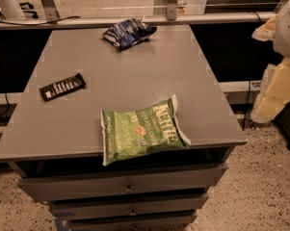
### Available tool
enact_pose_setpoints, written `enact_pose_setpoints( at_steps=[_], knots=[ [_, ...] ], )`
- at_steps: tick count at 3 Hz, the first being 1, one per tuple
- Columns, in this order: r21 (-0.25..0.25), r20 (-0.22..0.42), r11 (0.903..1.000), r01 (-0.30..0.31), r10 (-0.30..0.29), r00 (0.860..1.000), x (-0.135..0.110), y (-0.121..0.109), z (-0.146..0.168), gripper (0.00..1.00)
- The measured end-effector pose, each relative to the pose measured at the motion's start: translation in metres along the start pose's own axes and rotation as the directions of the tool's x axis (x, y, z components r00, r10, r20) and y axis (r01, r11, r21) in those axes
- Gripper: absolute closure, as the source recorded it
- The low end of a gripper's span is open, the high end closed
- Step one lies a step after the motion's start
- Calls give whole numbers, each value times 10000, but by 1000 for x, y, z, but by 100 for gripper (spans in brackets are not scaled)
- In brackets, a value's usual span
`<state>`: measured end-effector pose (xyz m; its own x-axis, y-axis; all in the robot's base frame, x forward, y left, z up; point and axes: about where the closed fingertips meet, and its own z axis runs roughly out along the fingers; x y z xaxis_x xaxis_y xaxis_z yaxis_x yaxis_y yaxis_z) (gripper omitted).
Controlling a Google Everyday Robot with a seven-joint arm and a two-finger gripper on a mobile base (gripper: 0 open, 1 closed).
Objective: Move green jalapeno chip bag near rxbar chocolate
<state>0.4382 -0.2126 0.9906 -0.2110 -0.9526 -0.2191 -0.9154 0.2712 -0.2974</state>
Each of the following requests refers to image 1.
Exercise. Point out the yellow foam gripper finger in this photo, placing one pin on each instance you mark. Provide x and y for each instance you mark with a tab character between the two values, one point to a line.
274	92
266	31

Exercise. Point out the grey bottom drawer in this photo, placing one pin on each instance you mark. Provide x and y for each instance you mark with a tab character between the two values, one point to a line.
133	223

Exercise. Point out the green jalapeno chip bag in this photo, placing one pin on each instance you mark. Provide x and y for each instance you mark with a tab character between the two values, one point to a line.
142	132

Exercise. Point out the grey top drawer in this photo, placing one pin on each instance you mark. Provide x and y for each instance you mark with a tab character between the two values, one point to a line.
122	182

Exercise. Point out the black rxbar chocolate bar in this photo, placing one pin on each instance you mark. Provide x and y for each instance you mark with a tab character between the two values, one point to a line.
62	87

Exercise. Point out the grey middle drawer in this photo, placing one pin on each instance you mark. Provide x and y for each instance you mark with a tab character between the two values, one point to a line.
130	206

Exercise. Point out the grey drawer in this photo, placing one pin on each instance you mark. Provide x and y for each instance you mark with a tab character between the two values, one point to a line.
133	223
130	206
122	182

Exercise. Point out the blue chip bag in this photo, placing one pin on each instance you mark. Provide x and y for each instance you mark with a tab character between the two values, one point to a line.
129	32

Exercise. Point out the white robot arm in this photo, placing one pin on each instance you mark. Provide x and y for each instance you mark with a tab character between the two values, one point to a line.
281	41

